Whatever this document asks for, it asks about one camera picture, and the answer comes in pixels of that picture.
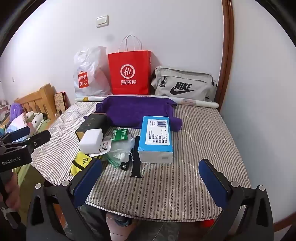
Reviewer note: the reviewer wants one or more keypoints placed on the white plush toys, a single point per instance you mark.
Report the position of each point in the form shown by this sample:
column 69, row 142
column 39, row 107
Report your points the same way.
column 34, row 120

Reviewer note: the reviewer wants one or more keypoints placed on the grey waist bag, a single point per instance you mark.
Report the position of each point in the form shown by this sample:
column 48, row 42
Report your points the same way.
column 182, row 84

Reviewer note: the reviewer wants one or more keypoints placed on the purple plush toy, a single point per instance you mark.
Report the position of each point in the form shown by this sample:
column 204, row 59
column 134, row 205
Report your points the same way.
column 16, row 112

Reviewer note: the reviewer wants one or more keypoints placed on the purple towel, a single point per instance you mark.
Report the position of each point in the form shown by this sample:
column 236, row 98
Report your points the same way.
column 136, row 111

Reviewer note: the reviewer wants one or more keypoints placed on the yellow-green bed sheet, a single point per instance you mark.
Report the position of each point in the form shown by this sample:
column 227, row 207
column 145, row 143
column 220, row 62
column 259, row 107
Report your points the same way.
column 25, row 173

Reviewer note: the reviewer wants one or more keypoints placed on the brown framed picture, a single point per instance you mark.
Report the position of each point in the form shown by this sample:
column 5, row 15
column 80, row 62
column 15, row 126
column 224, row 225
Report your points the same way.
column 60, row 102

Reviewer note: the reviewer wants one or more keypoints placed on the white printed paper packet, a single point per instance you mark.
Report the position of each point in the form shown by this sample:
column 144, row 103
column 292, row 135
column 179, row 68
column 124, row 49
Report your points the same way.
column 103, row 147

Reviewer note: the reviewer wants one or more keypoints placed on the clear bubble wrap sheet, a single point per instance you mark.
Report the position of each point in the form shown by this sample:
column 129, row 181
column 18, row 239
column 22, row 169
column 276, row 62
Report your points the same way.
column 123, row 144

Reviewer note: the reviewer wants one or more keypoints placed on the striped bed mattress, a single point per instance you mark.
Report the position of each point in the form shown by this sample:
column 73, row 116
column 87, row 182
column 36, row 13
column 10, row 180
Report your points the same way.
column 175, row 185

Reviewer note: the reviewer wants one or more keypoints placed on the white plastic shopping bag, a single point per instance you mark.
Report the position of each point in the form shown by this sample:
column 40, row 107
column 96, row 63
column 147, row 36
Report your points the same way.
column 89, row 74

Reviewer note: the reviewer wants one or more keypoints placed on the wooden headboard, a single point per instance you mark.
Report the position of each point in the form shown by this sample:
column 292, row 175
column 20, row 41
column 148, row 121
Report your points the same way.
column 39, row 99

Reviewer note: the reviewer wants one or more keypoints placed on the white light switch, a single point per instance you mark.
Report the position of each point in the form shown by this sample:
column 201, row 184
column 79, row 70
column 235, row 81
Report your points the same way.
column 102, row 21

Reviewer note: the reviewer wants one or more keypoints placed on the black gold box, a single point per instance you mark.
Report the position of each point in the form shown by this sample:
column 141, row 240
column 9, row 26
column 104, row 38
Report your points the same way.
column 90, row 122

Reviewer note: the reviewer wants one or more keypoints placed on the rolled printed paper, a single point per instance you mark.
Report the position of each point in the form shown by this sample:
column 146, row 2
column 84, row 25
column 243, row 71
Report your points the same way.
column 198, row 102

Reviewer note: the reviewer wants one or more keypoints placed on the green foil packet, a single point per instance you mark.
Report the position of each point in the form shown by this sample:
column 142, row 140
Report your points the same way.
column 120, row 134

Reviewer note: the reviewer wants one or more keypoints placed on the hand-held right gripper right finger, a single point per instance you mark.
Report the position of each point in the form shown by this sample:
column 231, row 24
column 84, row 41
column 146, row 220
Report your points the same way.
column 212, row 183

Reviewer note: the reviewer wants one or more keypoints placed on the red paper bag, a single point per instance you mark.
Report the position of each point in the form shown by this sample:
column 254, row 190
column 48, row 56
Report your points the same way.
column 129, row 74

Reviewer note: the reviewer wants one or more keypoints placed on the blue tissue pack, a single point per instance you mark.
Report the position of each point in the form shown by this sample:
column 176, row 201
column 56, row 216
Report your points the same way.
column 156, row 136

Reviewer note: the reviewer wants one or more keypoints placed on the blue white pillow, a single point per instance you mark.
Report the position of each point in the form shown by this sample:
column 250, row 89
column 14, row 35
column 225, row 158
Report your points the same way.
column 15, row 124

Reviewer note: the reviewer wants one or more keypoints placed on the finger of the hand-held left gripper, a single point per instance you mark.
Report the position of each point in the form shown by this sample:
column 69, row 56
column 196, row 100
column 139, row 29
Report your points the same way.
column 19, row 133
column 38, row 139

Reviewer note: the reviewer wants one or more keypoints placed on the person's left hand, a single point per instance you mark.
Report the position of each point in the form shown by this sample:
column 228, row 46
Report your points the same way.
column 12, row 188

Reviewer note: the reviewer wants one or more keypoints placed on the yellow black sports pouch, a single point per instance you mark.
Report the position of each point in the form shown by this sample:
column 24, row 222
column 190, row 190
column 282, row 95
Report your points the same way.
column 81, row 162

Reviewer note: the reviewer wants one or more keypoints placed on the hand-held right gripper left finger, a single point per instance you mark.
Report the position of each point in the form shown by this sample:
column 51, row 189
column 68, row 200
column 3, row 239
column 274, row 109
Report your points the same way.
column 87, row 180

